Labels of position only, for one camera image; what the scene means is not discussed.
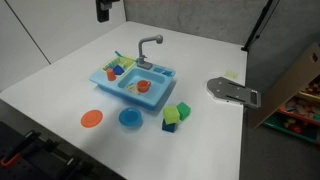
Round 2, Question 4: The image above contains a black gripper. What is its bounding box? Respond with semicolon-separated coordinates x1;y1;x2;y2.
95;0;121;24

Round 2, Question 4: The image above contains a yellow block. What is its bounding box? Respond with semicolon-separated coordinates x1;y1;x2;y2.
162;105;181;126

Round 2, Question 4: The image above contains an orange plastic cup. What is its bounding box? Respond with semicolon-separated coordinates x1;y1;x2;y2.
106;68;117;82

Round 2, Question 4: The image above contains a green block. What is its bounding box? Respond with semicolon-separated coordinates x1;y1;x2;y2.
175;101;192;122

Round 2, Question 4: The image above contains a dark blue block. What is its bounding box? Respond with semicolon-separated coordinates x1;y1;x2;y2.
161;119;178;134

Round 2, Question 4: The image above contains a grey toy faucet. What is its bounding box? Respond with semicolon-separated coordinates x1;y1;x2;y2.
136;34;164;70

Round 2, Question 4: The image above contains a yellow-green dish rack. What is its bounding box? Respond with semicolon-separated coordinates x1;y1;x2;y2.
100;55;137;76

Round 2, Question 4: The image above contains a dark blue toy dish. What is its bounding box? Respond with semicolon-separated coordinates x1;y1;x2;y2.
112;64;126;76

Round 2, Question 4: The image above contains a blue toy sink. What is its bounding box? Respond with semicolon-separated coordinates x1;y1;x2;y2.
88;55;178;111

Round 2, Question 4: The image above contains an orange toy plate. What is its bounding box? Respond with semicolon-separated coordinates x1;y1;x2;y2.
80;109;104;129

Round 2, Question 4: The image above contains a blue toy bowl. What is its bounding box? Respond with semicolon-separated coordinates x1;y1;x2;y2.
118;107;144;130

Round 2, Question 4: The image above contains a yellow sticker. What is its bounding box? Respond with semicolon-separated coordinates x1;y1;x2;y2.
224;70;239;80

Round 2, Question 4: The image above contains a grey metal mounting plate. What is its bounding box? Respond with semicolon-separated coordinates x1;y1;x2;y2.
206;76;262;109

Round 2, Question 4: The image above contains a black stand pole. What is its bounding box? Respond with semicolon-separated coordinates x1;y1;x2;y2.
241;0;275;52

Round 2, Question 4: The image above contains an orange mug with handle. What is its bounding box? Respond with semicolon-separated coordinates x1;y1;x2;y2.
136;79;153;94

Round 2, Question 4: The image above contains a black clamp with orange handle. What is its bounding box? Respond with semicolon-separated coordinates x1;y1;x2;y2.
0;131;43;168

